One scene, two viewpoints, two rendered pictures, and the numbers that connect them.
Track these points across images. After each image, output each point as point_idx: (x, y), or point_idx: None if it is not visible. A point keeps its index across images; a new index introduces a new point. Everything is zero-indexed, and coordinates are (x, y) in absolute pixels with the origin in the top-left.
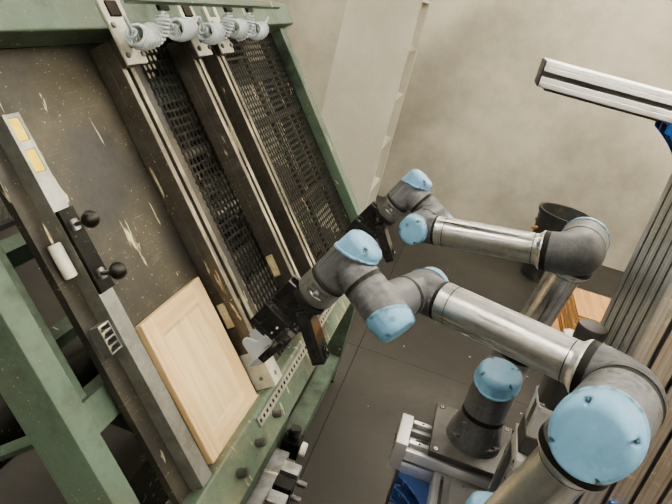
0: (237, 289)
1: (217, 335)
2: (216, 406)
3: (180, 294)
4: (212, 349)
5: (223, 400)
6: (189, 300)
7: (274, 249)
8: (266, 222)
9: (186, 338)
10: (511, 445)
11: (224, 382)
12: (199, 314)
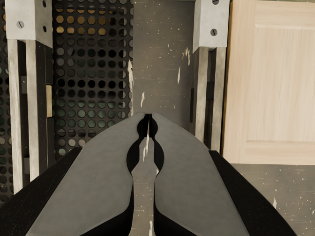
0: (203, 131)
1: (245, 98)
2: (306, 42)
3: (266, 162)
4: (263, 91)
5: (291, 39)
6: (258, 151)
7: (42, 125)
8: (40, 169)
9: (291, 122)
10: None
11: (274, 52)
12: (252, 130)
